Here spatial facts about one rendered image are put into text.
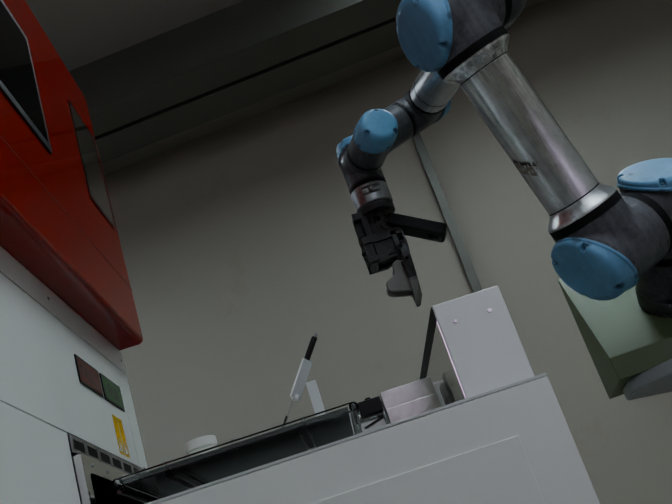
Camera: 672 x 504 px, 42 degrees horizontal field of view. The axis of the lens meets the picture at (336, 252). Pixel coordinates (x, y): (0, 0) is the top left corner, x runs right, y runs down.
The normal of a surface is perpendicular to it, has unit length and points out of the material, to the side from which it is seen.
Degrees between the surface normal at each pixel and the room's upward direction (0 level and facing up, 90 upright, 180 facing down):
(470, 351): 90
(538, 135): 111
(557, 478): 90
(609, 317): 45
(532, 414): 90
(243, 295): 90
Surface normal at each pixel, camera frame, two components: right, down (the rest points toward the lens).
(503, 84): 0.04, -0.01
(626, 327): -0.36, -0.84
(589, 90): -0.20, -0.31
